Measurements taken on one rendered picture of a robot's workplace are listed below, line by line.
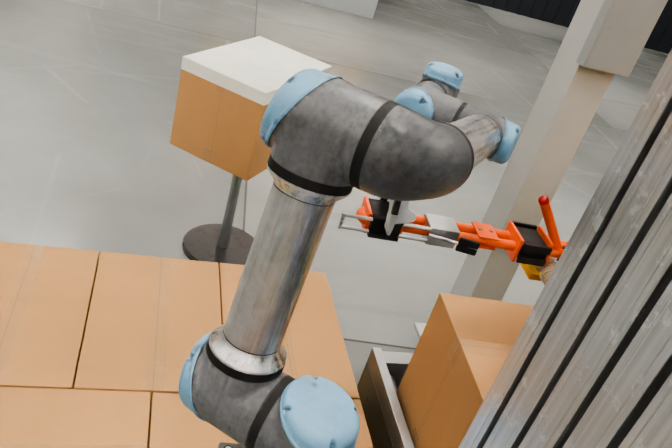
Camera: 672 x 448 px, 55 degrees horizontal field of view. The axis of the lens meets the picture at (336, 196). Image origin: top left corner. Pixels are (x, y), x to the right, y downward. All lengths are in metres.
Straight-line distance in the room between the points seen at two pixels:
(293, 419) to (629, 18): 1.92
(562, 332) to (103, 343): 1.54
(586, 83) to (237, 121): 1.34
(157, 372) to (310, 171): 1.22
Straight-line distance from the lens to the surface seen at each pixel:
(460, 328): 1.70
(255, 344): 0.90
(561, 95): 2.53
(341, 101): 0.76
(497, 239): 1.46
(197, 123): 2.74
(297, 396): 0.92
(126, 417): 1.80
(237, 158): 2.68
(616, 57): 2.50
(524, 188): 2.65
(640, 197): 0.57
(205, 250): 3.25
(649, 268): 0.55
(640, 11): 2.48
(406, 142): 0.74
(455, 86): 1.24
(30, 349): 1.96
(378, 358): 2.03
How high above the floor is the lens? 1.93
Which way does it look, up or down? 28 degrees down
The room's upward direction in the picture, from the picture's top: 17 degrees clockwise
